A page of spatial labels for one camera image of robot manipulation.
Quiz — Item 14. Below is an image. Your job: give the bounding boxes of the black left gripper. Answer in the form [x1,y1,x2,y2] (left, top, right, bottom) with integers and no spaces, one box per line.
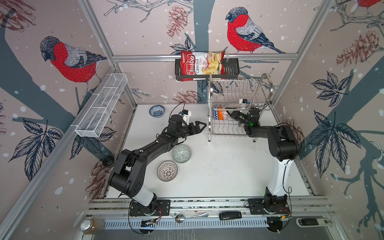
[175,121,206,139]

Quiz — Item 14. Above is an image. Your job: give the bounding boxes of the stainless steel dish rack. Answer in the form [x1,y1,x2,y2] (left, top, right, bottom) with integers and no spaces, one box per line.
[208,73,274,141]

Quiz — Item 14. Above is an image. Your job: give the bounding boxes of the orange plastic bowl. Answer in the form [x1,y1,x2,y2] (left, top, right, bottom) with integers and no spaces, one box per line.
[218,106,225,121]

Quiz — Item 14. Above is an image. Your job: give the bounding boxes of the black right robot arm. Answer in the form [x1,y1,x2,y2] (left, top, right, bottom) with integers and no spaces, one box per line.
[227,109,300,214]

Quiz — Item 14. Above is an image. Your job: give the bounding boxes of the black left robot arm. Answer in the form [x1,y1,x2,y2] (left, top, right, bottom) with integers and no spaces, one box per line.
[108,115,207,212]

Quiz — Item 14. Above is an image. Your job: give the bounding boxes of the blue floral white bowl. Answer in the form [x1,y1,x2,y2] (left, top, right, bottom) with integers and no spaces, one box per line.
[149,105,165,118]

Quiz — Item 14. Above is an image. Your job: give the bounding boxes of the brown white patterned bowl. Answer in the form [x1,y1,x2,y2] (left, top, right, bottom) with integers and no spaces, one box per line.
[157,161,178,182]

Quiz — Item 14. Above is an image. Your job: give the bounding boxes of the red cassava chips bag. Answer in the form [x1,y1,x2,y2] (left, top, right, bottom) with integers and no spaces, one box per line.
[181,51,225,82]

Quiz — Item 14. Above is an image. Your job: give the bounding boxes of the black remote device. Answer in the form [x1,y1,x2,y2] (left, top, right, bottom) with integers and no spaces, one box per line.
[219,211,242,221]

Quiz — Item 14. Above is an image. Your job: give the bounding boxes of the metal spoon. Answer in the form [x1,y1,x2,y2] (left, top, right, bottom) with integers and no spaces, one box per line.
[175,212,209,224]

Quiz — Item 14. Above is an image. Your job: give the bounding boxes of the black round knob bottle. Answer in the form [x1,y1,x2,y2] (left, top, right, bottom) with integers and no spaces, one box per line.
[101,156,115,168]

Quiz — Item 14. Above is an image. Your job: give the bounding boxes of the glass jar with silver lid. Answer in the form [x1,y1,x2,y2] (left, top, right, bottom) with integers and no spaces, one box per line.
[80,218,105,235]

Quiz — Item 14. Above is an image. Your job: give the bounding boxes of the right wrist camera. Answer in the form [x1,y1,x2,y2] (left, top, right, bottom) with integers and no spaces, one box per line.
[239,99,248,109]

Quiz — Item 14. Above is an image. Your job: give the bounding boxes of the black wire shelf basket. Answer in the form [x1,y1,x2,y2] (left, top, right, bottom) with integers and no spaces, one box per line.
[175,58,240,82]

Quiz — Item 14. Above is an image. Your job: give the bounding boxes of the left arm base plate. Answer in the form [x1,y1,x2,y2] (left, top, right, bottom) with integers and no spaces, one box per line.
[129,200,171,217]

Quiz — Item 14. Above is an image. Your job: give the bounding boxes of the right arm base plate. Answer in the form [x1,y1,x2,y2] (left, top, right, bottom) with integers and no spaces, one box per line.
[247,198,291,215]

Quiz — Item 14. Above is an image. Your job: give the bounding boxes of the white wire mesh basket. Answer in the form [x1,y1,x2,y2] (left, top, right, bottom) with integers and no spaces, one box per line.
[75,73,128,138]

